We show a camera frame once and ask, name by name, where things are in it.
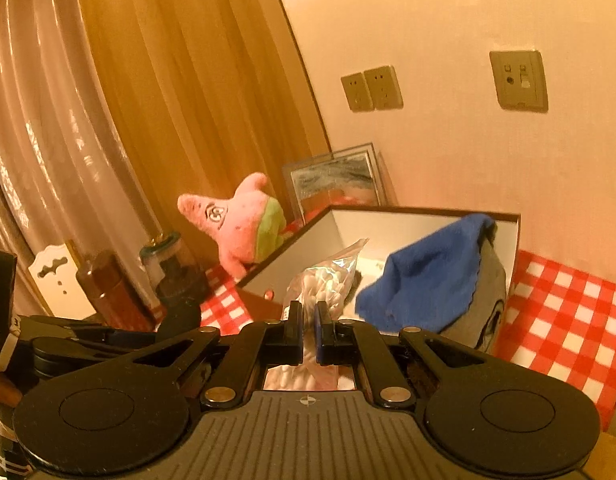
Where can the red checkered tablecloth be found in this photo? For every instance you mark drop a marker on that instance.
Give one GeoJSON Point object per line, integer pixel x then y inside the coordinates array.
{"type": "Point", "coordinates": [563, 320]}

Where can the framed picture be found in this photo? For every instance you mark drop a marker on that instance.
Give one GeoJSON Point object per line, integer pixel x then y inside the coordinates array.
{"type": "Point", "coordinates": [333, 180]}

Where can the blue cloth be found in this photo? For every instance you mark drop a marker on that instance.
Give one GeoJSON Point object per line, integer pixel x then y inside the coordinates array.
{"type": "Point", "coordinates": [428, 280]}

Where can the beige wall outlet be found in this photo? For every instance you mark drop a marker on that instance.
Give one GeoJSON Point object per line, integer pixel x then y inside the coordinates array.
{"type": "Point", "coordinates": [357, 91]}
{"type": "Point", "coordinates": [384, 87]}

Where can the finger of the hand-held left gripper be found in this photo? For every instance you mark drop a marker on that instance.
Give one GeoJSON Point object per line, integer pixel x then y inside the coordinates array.
{"type": "Point", "coordinates": [78, 355]}
{"type": "Point", "coordinates": [180, 314]}

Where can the white carved chair back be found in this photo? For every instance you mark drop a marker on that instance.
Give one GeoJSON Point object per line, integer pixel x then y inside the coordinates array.
{"type": "Point", "coordinates": [53, 280]}

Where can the beige wall switch plate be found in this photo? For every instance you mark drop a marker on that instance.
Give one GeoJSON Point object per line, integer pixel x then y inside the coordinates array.
{"type": "Point", "coordinates": [519, 81]}

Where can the clear bag of cotton swabs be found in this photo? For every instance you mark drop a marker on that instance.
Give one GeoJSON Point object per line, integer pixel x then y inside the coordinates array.
{"type": "Point", "coordinates": [323, 280]}

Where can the glass jar with dark contents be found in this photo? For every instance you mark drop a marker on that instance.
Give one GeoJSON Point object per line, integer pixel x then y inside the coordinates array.
{"type": "Point", "coordinates": [173, 270]}

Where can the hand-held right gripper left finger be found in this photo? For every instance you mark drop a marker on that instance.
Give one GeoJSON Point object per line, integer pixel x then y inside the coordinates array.
{"type": "Point", "coordinates": [297, 332]}

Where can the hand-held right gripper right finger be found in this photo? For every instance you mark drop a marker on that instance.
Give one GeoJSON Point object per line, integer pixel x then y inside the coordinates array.
{"type": "Point", "coordinates": [320, 332]}

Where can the pink starfish plush toy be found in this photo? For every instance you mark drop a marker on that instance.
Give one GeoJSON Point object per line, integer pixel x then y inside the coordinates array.
{"type": "Point", "coordinates": [243, 230]}

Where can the grey striped cloth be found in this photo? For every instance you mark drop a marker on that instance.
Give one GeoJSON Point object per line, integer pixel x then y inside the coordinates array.
{"type": "Point", "coordinates": [488, 280]}

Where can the brown cardboard box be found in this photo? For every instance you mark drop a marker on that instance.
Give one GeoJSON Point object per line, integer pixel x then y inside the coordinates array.
{"type": "Point", "coordinates": [313, 240]}

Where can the sheer white curtain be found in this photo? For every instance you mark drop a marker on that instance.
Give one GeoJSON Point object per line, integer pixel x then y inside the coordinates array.
{"type": "Point", "coordinates": [38, 110]}

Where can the brown cylindrical jar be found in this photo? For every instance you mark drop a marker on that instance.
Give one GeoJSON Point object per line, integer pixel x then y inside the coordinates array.
{"type": "Point", "coordinates": [113, 290]}

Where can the golden brown curtain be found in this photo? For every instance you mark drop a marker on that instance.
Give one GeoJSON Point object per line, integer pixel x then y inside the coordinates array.
{"type": "Point", "coordinates": [198, 85]}

